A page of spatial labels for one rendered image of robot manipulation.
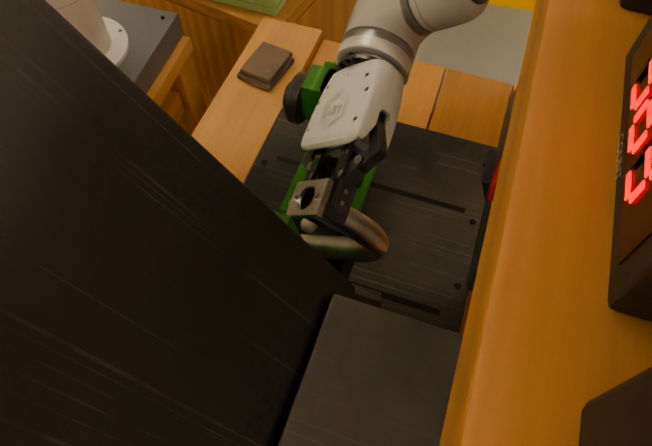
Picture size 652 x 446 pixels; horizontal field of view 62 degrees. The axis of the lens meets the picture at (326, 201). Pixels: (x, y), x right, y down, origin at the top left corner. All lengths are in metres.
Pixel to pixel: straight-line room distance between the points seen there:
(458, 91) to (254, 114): 0.42
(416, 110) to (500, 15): 1.75
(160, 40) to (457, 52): 1.62
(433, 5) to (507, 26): 2.20
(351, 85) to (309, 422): 0.33
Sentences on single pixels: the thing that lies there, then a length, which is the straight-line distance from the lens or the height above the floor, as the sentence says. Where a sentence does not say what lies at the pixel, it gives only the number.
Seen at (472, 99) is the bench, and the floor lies 0.88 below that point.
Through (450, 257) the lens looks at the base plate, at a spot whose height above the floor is 0.90.
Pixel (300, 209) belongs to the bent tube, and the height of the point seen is 1.24.
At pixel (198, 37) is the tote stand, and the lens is 1.63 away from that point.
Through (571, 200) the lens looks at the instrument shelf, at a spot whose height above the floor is 1.54.
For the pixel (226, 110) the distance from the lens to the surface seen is 1.09.
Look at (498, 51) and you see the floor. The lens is 2.64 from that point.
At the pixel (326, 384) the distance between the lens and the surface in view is 0.48.
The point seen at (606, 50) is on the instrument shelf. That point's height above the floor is 1.54.
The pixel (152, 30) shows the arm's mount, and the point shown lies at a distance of 1.28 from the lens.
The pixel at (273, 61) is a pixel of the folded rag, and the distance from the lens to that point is 1.13.
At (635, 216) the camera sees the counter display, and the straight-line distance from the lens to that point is 0.19.
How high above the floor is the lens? 1.70
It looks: 58 degrees down
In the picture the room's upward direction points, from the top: straight up
